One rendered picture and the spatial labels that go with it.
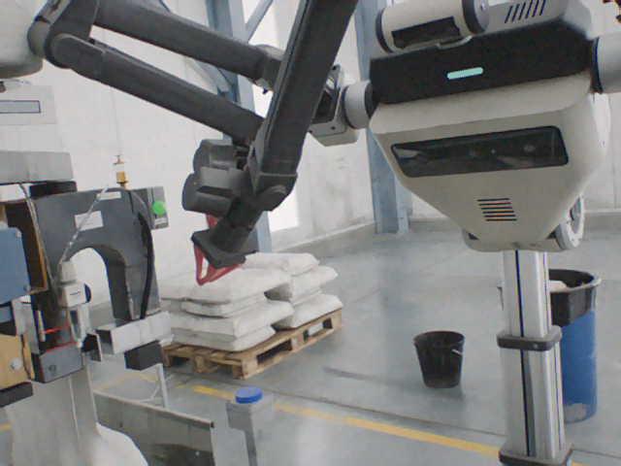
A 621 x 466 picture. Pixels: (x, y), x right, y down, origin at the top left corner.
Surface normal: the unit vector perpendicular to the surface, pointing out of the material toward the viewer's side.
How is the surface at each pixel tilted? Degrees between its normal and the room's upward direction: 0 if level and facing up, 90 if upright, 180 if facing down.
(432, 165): 130
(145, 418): 90
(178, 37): 116
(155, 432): 90
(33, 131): 90
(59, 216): 90
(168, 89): 110
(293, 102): 139
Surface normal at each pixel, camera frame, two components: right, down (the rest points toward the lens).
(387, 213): -0.60, 0.16
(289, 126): 0.15, 0.81
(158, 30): 0.60, 0.46
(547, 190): -0.39, 0.76
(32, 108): 0.79, -0.01
